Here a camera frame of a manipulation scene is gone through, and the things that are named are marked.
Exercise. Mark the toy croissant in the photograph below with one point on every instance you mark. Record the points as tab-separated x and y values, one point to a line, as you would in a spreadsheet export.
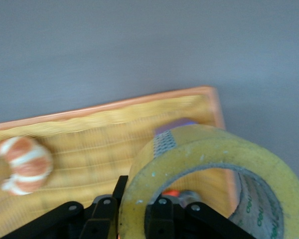
25	164

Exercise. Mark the yellow wicker tray basket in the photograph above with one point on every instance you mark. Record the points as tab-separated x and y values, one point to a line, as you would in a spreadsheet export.
89	149

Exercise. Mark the orange toy carrot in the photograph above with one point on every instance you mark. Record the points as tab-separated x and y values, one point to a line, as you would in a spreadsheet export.
170	193

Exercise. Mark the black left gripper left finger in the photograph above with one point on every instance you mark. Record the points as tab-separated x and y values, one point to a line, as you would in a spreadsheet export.
99	219

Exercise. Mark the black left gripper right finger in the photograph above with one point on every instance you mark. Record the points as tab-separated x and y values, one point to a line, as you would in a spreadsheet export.
169	221

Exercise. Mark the brown table cover sheet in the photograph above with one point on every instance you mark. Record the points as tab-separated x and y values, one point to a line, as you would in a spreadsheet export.
139	49

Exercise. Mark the yellowish clear tape roll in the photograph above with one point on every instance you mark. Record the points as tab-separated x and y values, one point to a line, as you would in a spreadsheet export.
214	149

